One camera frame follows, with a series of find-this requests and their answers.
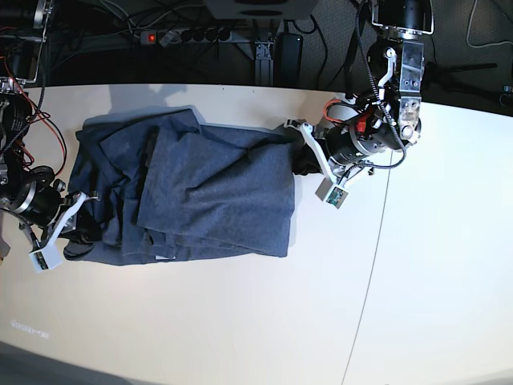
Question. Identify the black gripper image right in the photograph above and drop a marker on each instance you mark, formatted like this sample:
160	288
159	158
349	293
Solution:
343	145

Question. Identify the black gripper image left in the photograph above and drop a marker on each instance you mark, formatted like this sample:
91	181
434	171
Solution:
33	198

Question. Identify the blue T-shirt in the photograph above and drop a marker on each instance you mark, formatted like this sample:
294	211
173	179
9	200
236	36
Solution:
173	189

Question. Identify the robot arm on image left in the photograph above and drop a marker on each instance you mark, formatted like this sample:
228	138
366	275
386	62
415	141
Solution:
24	29

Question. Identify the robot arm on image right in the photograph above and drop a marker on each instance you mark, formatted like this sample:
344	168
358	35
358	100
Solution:
386	117

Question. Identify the grey object at table edge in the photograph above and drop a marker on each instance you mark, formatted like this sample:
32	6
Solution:
4	250

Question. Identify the black power adapter brick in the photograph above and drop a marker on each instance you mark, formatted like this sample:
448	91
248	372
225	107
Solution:
287	61

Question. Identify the white power strip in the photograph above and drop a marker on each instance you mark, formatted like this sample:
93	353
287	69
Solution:
208	34

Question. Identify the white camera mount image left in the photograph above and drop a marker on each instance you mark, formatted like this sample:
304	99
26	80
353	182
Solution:
45	254

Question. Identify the aluminium frame post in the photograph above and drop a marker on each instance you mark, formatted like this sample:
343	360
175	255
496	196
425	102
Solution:
264	36

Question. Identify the grey base camera housing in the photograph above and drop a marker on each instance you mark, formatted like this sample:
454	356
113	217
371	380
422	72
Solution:
264	9

